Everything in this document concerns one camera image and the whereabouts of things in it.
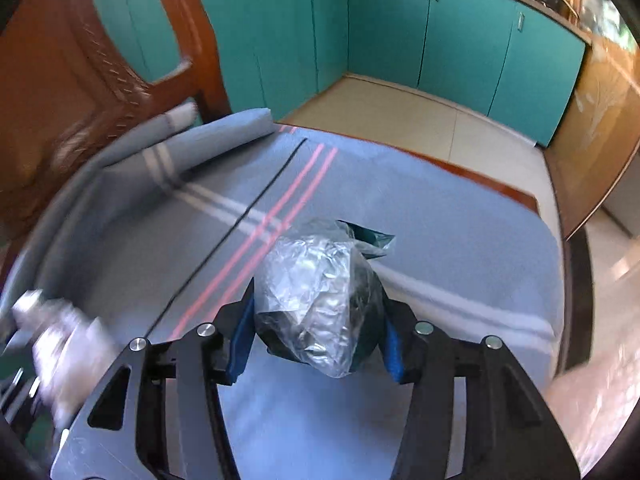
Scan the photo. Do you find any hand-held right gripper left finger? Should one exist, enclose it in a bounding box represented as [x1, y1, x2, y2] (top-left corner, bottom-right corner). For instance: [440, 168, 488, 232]
[50, 280, 258, 480]

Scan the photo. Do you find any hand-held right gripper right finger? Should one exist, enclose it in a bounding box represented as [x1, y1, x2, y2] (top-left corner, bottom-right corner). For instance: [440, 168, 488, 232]
[382, 295, 583, 480]

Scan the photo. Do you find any white tissue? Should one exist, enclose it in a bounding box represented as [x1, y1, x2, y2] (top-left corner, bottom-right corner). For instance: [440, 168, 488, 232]
[10, 290, 127, 427]

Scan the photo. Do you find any clear plastic bag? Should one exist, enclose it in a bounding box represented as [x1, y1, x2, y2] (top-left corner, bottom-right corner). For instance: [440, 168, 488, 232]
[253, 217, 397, 379]

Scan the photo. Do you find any white basket with plastic liner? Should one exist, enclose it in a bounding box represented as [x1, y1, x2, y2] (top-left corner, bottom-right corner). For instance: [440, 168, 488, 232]
[547, 280, 640, 467]

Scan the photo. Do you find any blue striped blanket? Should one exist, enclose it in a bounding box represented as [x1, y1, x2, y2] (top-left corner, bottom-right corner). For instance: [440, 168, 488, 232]
[0, 107, 562, 480]

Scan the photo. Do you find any wooden table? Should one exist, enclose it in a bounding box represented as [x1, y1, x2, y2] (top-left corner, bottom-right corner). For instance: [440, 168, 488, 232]
[430, 155, 542, 222]

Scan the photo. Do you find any wooden glass-door cabinet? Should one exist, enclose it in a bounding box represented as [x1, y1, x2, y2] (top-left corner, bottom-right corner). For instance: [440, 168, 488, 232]
[542, 0, 640, 242]

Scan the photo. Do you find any teal tall cabinet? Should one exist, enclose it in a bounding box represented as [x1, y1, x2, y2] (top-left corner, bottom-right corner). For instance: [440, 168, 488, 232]
[87, 0, 351, 124]

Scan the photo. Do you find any teal base cabinet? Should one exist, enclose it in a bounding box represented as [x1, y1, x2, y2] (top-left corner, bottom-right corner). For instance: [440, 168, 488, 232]
[345, 0, 589, 149]

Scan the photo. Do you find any brown wooden chair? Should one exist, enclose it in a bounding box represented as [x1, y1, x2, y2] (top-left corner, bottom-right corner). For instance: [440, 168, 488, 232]
[0, 0, 234, 271]

